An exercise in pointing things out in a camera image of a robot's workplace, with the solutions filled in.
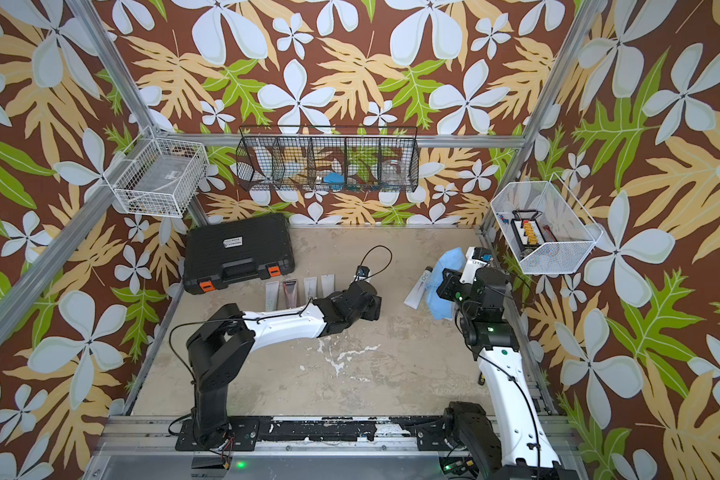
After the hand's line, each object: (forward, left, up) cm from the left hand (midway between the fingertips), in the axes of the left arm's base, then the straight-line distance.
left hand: (374, 295), depth 90 cm
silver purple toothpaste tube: (+8, +29, -9) cm, 31 cm away
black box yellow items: (+11, -42, +17) cm, 47 cm away
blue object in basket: (+33, +13, +18) cm, 40 cm away
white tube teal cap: (+7, +35, -9) cm, 37 cm away
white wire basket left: (+25, +65, +25) cm, 74 cm away
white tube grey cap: (+7, -15, -8) cm, 19 cm away
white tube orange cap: (+9, +15, -8) cm, 19 cm away
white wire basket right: (+12, -48, +17) cm, 53 cm away
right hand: (-1, -17, +16) cm, 23 cm away
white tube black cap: (+8, +21, -8) cm, 24 cm away
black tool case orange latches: (+21, +50, -5) cm, 54 cm away
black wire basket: (+38, +15, +22) cm, 47 cm away
